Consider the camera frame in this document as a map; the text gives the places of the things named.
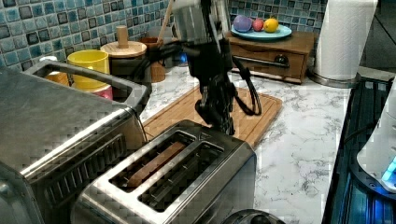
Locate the wooden lidded canister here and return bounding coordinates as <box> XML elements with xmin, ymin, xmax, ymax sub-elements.
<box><xmin>100</xmin><ymin>25</ymin><xmax>148</xmax><ymax>76</ymax></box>

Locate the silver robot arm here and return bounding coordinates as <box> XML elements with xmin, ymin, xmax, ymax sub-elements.
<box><xmin>172</xmin><ymin>0</ymin><xmax>235</xmax><ymax>135</ymax></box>

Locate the white paper towel roll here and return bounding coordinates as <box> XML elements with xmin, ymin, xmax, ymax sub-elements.
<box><xmin>307</xmin><ymin>0</ymin><xmax>378</xmax><ymax>89</ymax></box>

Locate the pink mug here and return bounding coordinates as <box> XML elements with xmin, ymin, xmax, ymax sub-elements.
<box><xmin>92</xmin><ymin>85</ymin><xmax>113</xmax><ymax>100</ymax></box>

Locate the stainless toaster oven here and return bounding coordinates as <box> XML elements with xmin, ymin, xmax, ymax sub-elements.
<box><xmin>0</xmin><ymin>61</ymin><xmax>150</xmax><ymax>224</ymax></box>

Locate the bamboo cutting board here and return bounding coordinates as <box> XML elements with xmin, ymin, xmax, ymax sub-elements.
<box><xmin>143</xmin><ymin>86</ymin><xmax>284</xmax><ymax>148</ymax></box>

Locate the wooden drawer box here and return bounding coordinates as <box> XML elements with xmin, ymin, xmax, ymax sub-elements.
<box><xmin>228</xmin><ymin>32</ymin><xmax>317</xmax><ymax>84</ymax></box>

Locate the purple fruit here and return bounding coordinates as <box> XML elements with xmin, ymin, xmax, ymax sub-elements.
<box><xmin>233</xmin><ymin>15</ymin><xmax>252</xmax><ymax>33</ymax></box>

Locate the white appliance with blue light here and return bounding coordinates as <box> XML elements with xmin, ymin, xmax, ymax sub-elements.
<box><xmin>357</xmin><ymin>81</ymin><xmax>396</xmax><ymax>193</ymax></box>

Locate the yellow cup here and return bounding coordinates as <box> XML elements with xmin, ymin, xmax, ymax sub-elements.
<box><xmin>67</xmin><ymin>49</ymin><xmax>109</xmax><ymax>91</ymax></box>

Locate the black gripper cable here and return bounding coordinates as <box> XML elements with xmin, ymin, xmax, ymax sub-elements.
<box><xmin>232</xmin><ymin>57</ymin><xmax>263</xmax><ymax>117</ymax></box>

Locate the bread slice in toaster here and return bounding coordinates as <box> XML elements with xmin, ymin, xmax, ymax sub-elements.
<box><xmin>127</xmin><ymin>142</ymin><xmax>186</xmax><ymax>188</ymax></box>

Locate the silver two-slot toaster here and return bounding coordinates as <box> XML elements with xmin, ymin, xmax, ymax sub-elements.
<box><xmin>70</xmin><ymin>120</ymin><xmax>256</xmax><ymax>224</ymax></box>

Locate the wooden spoon handle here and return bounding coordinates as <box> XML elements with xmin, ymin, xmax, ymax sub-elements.
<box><xmin>157</xmin><ymin>0</ymin><xmax>174</xmax><ymax>44</ymax></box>

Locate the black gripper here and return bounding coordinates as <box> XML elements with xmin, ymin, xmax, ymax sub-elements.
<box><xmin>188</xmin><ymin>39</ymin><xmax>234</xmax><ymax>135</ymax></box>

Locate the yellow lemon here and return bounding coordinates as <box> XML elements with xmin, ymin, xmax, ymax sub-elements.
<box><xmin>263</xmin><ymin>18</ymin><xmax>278</xmax><ymax>33</ymax></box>

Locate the red fruit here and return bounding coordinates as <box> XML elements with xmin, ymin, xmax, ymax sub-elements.
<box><xmin>252</xmin><ymin>19</ymin><xmax>264</xmax><ymax>32</ymax></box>

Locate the brown utensil holder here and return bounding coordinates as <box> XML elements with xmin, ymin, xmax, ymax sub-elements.
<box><xmin>140</xmin><ymin>37</ymin><xmax>165</xmax><ymax>83</ymax></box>

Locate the black round knob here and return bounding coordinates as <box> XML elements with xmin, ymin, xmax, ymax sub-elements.
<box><xmin>221</xmin><ymin>209</ymin><xmax>286</xmax><ymax>224</ymax></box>

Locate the light blue plate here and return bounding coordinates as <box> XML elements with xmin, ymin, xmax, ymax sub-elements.
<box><xmin>231</xmin><ymin>25</ymin><xmax>292</xmax><ymax>41</ymax></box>

